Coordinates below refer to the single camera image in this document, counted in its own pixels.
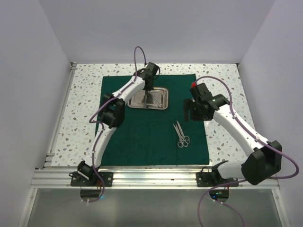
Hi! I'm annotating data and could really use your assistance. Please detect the dark green surgical cloth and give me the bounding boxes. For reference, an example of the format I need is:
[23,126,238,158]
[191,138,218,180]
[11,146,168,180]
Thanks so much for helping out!
[101,74,210,166]

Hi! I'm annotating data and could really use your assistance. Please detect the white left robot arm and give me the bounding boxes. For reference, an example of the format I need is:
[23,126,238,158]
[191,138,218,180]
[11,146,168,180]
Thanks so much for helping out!
[77,62,160,186]

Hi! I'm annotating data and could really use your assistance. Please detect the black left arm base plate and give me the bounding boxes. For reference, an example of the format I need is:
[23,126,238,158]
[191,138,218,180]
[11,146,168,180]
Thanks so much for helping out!
[69,172,114,187]

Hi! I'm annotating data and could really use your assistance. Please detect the steel forceps with ring handles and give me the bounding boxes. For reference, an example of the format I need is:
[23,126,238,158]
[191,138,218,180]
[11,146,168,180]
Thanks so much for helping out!
[173,125,188,148]

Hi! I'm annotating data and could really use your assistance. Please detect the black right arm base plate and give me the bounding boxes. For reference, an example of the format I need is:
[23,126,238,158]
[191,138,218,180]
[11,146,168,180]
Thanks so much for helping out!
[196,167,239,187]

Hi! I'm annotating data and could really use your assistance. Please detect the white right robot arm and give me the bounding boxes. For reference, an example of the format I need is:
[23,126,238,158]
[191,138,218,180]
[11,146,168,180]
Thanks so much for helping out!
[183,83,282,186]

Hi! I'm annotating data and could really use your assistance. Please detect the steel surgical scissors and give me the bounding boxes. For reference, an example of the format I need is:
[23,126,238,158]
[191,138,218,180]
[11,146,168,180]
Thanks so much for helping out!
[177,121,190,147]

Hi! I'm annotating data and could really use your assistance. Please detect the steel scalpel handle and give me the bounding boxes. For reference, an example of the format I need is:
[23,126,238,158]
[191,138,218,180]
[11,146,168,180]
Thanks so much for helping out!
[142,91,149,107]

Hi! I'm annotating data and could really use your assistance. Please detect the aluminium extrusion rail frame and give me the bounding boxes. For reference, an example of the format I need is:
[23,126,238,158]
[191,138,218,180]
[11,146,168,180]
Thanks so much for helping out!
[19,62,290,227]

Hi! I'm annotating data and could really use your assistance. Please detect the stainless steel instrument tray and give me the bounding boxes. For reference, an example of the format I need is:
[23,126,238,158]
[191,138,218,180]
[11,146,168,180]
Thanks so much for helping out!
[127,87,169,110]

